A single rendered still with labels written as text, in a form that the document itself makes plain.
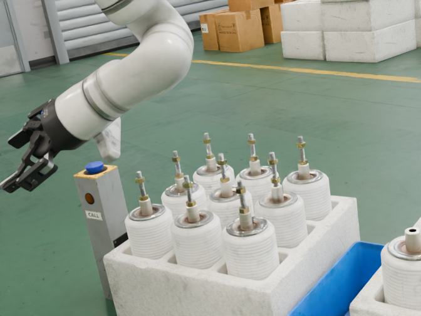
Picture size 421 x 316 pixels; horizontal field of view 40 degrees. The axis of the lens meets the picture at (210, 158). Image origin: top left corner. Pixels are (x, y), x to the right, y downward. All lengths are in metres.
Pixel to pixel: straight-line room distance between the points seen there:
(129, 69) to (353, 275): 0.69
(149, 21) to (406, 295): 0.54
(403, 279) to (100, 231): 0.69
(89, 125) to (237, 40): 3.91
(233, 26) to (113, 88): 3.94
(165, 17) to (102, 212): 0.62
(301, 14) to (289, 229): 2.93
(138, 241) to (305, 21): 2.94
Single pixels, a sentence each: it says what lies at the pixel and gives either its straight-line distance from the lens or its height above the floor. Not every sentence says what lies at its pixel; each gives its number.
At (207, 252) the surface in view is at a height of 0.20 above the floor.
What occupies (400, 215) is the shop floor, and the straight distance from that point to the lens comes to 1.61.
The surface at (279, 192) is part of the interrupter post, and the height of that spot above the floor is 0.27.
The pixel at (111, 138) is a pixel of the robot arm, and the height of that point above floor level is 0.49.
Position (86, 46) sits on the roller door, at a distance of 6.20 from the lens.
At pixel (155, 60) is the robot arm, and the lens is 0.73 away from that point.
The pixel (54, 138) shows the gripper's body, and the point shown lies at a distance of 0.84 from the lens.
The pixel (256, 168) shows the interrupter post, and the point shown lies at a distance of 1.27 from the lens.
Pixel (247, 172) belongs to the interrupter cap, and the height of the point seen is 0.25.
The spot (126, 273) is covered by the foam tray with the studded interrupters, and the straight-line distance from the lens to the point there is 1.19.
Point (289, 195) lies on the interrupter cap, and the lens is 1.14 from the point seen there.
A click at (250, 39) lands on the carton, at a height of 0.08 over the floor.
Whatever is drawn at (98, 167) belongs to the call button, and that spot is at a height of 0.32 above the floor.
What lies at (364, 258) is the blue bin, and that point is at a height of 0.08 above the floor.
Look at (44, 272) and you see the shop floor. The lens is 1.65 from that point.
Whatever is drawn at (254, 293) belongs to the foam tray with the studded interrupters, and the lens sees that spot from 1.00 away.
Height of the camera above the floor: 0.70
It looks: 18 degrees down
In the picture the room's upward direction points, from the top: 10 degrees counter-clockwise
